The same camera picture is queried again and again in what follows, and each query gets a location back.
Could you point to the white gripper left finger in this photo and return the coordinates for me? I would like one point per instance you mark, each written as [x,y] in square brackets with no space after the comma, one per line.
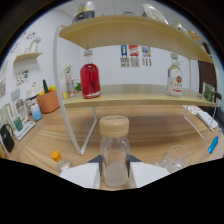
[83,175]

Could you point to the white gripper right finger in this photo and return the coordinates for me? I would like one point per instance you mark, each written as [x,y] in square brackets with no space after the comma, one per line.
[148,173]

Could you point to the large clear bottle tan cap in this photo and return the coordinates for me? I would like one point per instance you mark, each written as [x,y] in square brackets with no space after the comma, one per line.
[114,153]

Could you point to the clear glass cup with ice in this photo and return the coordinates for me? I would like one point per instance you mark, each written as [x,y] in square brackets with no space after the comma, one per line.
[175,160]

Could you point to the blue and white cup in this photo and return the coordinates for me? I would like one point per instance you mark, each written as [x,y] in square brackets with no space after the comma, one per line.
[36,113]

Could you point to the green cup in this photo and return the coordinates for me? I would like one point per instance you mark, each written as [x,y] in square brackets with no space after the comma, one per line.
[18,124]

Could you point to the white kitchen scale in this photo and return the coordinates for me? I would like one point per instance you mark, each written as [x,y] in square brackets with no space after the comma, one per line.
[24,130]

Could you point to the black kettle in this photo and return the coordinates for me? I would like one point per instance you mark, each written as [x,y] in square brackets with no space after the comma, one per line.
[6,140]

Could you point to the green potted plant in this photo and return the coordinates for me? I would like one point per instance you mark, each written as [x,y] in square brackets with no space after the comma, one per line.
[78,87]

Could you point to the red liquid glass bottle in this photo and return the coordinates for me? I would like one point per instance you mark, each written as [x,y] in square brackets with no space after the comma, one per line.
[90,81]

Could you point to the clear bottle with peach label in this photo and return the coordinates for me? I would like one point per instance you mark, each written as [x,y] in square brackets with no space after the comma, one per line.
[175,81]

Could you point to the brown door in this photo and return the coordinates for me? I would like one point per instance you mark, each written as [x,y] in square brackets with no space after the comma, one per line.
[206,76]

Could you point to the two-tier wooden shelf rack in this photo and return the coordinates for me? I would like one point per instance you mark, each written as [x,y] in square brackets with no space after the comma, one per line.
[133,31]

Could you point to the yellow snack bag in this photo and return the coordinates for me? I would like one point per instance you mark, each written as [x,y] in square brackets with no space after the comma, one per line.
[196,38]

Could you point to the black snack bag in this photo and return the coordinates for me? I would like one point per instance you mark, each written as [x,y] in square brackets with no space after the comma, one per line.
[84,12]

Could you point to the multicolour wall poster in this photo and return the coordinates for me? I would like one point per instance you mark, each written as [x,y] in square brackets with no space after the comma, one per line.
[146,55]

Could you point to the red wall poster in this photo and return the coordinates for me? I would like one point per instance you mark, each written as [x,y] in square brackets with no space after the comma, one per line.
[134,55]

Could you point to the blue wall poster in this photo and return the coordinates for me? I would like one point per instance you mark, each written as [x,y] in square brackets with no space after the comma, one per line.
[124,55]

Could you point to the wooden wall shelf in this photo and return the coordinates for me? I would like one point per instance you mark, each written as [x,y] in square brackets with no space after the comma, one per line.
[28,56]

